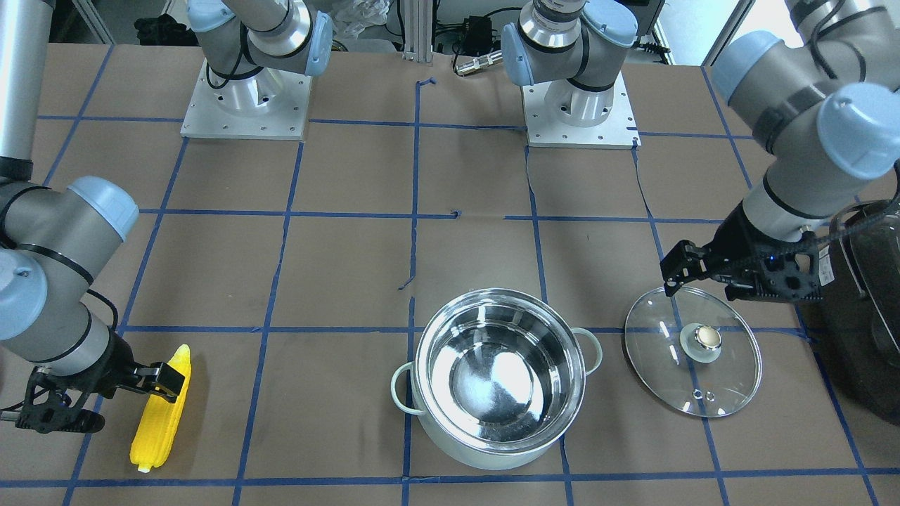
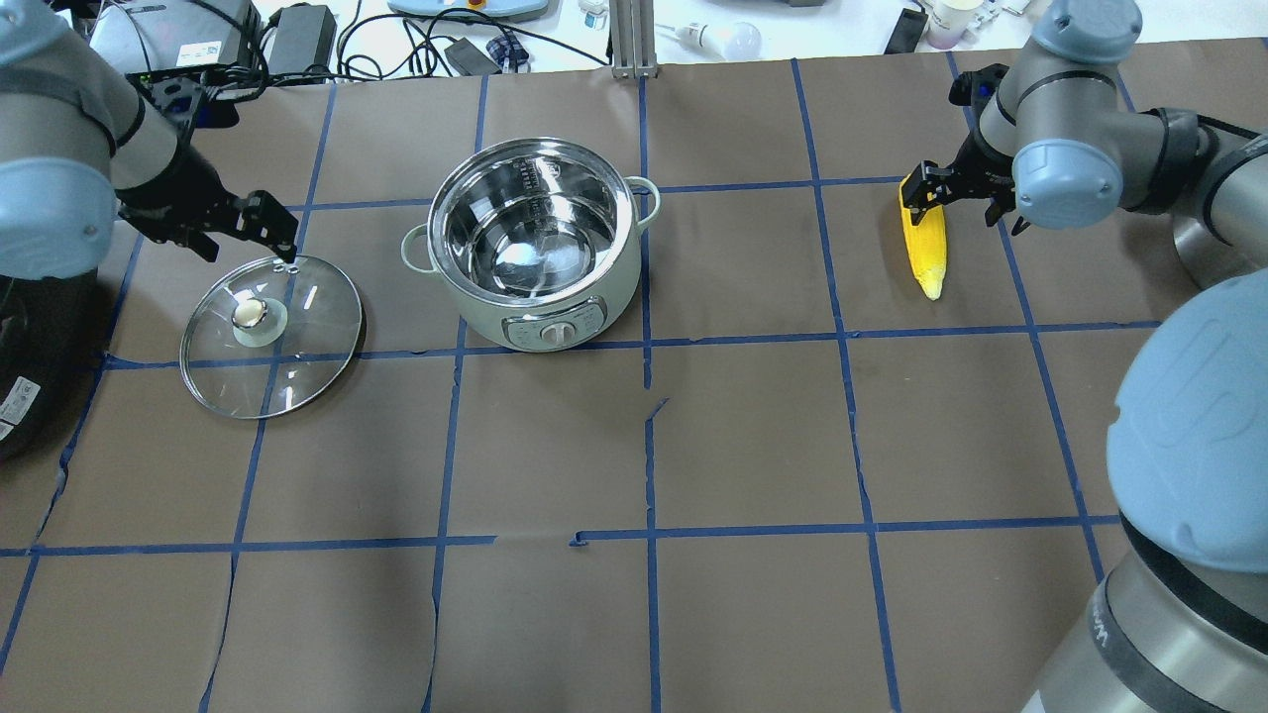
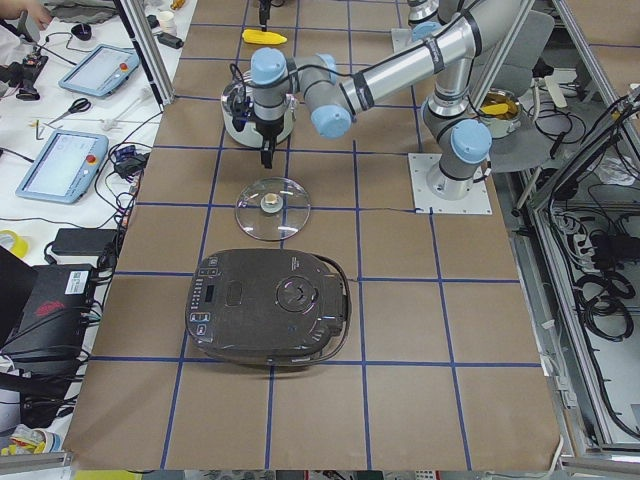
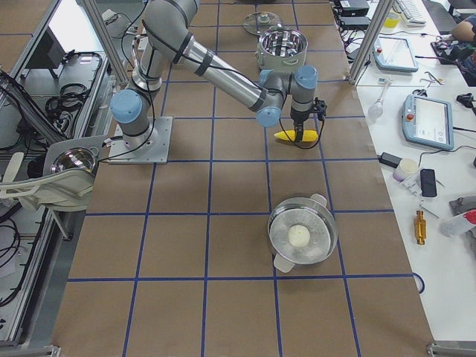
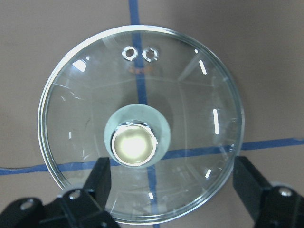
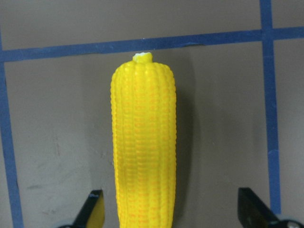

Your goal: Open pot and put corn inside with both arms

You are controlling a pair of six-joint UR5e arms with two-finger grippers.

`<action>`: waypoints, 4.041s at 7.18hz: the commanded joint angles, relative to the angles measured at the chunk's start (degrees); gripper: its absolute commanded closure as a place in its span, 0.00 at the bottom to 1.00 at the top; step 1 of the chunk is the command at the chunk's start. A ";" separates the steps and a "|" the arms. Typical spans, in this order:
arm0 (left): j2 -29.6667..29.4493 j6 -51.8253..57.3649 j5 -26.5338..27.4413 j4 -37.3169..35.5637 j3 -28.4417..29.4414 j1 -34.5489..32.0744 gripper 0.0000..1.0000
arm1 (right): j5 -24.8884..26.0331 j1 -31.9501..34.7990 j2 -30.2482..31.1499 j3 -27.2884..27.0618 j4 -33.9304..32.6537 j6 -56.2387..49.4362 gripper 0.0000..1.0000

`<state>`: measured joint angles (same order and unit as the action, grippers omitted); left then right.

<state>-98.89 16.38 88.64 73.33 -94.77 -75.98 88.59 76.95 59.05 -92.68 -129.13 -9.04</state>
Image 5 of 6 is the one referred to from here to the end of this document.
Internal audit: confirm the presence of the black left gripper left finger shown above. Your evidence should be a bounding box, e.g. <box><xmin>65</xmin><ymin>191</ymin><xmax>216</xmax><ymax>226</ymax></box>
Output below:
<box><xmin>0</xmin><ymin>157</ymin><xmax>119</xmax><ymax>228</ymax></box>

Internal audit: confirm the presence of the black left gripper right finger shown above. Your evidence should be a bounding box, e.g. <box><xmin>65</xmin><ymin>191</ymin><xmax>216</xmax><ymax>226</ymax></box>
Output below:
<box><xmin>233</xmin><ymin>156</ymin><xmax>304</xmax><ymax>228</ymax></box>

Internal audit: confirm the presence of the glass pot lid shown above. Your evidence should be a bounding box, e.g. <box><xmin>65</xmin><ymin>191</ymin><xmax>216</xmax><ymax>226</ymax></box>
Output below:
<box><xmin>38</xmin><ymin>25</ymin><xmax>244</xmax><ymax>225</ymax></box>

